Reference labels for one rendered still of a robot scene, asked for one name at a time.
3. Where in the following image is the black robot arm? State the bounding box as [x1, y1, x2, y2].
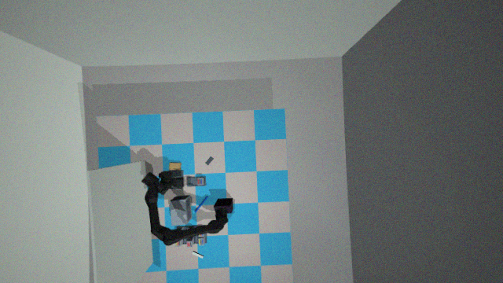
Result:
[141, 171, 229, 245]

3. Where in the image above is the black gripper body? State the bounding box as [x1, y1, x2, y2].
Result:
[158, 178, 184, 190]

